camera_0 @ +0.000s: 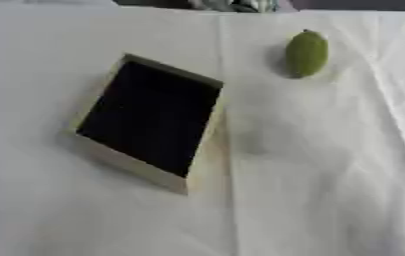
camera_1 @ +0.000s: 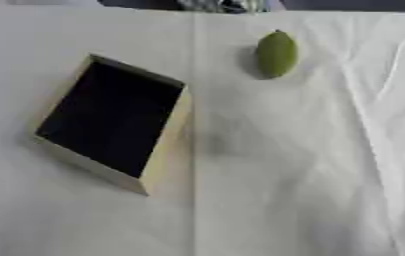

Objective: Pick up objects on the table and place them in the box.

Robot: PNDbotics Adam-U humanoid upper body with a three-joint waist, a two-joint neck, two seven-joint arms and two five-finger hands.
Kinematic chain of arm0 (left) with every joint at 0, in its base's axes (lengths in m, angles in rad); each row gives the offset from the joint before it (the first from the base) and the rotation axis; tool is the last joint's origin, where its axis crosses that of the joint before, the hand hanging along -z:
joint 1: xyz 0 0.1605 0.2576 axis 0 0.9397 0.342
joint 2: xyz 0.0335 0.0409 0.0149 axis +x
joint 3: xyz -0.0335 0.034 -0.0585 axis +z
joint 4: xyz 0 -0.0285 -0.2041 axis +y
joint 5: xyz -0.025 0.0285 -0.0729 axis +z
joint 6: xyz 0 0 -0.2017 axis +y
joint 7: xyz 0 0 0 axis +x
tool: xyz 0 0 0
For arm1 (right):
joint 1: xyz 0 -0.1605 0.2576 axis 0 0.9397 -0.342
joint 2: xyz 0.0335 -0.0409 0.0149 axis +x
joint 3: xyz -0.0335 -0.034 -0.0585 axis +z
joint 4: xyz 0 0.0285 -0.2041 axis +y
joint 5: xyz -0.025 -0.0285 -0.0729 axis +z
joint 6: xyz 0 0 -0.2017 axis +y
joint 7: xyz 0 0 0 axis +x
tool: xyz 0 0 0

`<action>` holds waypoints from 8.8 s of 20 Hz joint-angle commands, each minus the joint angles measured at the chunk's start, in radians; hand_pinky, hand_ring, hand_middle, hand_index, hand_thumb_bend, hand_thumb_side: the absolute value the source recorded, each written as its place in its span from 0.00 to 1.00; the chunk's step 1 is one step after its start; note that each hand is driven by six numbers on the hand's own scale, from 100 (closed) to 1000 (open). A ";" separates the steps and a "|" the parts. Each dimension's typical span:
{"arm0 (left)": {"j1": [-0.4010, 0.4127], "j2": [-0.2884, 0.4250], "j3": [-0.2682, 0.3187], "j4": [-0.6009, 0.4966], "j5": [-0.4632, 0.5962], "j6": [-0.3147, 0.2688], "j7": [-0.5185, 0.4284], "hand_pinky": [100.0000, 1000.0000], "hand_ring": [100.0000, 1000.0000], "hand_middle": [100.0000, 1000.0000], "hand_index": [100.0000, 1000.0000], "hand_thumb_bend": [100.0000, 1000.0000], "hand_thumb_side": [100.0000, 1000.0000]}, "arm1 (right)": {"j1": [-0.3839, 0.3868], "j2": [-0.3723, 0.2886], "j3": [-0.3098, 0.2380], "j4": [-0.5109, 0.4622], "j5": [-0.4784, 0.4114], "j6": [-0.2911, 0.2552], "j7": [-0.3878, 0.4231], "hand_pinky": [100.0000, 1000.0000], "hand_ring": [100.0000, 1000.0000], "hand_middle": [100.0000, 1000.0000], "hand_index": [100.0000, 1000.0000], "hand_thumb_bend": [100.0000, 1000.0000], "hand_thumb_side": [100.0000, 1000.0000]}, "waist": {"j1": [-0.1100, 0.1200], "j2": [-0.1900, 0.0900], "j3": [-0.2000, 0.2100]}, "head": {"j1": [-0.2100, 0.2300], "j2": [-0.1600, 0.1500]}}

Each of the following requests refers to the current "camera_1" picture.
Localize tan cardboard box black inside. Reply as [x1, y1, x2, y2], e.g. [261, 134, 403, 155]
[32, 53, 195, 197]

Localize green toy fruit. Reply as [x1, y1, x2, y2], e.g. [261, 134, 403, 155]
[254, 29, 300, 80]

